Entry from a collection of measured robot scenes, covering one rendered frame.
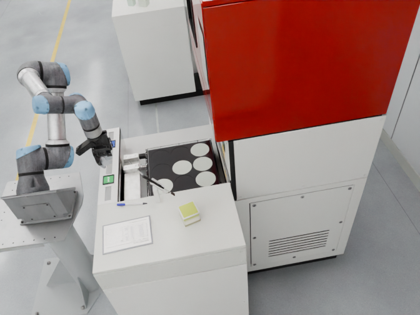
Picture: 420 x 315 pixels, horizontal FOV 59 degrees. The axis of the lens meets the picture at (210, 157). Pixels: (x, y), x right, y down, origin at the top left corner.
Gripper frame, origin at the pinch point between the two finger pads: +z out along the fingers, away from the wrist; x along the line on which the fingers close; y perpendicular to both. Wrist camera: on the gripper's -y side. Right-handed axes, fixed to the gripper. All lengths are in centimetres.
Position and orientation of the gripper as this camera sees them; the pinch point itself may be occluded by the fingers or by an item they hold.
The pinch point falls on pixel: (102, 165)
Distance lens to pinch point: 183.9
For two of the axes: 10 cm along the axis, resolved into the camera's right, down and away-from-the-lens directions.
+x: -1.3, -6.9, 7.1
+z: 0.9, 7.1, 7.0
